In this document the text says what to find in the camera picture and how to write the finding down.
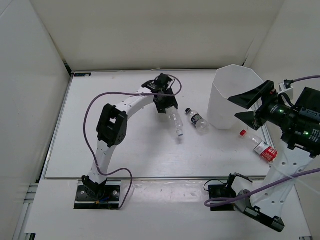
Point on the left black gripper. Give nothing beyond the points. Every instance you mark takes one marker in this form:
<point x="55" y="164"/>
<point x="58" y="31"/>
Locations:
<point x="171" y="101"/>

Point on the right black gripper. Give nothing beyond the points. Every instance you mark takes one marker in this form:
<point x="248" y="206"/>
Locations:
<point x="247" y="99"/>

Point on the large clear plastic bottle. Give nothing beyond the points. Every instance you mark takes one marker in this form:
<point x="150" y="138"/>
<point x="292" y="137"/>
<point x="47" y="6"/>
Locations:
<point x="175" y="120"/>

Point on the small black-capped plastic bottle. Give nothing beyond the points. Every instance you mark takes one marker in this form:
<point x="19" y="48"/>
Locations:
<point x="201" y="125"/>

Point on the red-labelled clear plastic bottle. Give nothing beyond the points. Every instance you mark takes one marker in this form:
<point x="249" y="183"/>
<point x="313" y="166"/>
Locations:
<point x="259" y="146"/>

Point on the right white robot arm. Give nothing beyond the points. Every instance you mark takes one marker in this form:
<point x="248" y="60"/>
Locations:
<point x="265" y="204"/>

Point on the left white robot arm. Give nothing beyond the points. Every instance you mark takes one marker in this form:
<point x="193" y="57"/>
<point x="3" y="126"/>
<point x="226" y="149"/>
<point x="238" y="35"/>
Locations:
<point x="113" y="122"/>

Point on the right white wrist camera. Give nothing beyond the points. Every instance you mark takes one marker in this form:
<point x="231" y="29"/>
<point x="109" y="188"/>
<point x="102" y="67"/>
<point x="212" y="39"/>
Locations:
<point x="286" y="87"/>

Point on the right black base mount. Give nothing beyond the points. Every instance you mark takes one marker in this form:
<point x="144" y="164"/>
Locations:
<point x="219" y="189"/>

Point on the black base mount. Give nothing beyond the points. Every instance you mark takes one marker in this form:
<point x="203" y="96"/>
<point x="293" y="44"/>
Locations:
<point x="219" y="189"/>
<point x="108" y="199"/>

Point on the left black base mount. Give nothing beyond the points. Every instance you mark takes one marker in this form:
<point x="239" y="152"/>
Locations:
<point x="108" y="199"/>

